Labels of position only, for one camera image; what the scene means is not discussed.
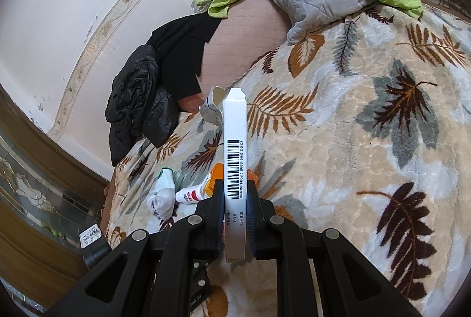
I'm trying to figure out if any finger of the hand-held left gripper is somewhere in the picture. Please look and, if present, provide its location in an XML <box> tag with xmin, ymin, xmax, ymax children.
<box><xmin>188</xmin><ymin>259</ymin><xmax>212</xmax><ymax>297</ymax></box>

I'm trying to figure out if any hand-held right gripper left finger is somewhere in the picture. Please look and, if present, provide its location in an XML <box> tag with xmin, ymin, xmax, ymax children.
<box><xmin>44</xmin><ymin>179</ymin><xmax>226</xmax><ymax>317</ymax></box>

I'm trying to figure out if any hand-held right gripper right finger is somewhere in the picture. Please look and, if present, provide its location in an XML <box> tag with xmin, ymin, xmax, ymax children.
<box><xmin>246</xmin><ymin>178</ymin><xmax>424</xmax><ymax>317</ymax></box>

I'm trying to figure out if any white medicine box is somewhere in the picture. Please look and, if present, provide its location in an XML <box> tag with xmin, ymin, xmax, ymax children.
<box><xmin>222</xmin><ymin>87</ymin><xmax>249</xmax><ymax>263</ymax></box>

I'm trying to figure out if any white bottle with red label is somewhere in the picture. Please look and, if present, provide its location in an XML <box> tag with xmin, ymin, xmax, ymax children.
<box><xmin>175</xmin><ymin>184</ymin><xmax>207</xmax><ymax>204</ymax></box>

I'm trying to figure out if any orange foil packet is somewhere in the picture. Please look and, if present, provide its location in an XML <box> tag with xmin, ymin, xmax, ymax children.
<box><xmin>203</xmin><ymin>162</ymin><xmax>259</xmax><ymax>199</ymax></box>

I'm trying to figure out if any light grey sock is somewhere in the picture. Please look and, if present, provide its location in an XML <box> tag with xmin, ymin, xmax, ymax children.
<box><xmin>146</xmin><ymin>167</ymin><xmax>178</xmax><ymax>221</ymax></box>

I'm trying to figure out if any wooden door with stained glass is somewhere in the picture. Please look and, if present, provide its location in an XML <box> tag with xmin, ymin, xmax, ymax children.
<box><xmin>0</xmin><ymin>85</ymin><xmax>118</xmax><ymax>303</ymax></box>

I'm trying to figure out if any leaf print blanket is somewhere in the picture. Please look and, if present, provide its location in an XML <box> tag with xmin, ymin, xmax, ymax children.
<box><xmin>99</xmin><ymin>2</ymin><xmax>471</xmax><ymax>317</ymax></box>

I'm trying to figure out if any black puffer jacket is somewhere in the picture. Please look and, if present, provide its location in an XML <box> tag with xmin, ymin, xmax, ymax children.
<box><xmin>105</xmin><ymin>44</ymin><xmax>181</xmax><ymax>167</ymax></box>

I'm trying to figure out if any black cloth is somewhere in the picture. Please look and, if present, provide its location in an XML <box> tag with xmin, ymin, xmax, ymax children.
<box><xmin>146</xmin><ymin>13</ymin><xmax>223</xmax><ymax>101</ymax></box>

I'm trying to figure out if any pink bed sheet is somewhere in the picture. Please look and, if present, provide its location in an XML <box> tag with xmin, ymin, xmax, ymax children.
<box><xmin>177</xmin><ymin>0</ymin><xmax>295</xmax><ymax>112</ymax></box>

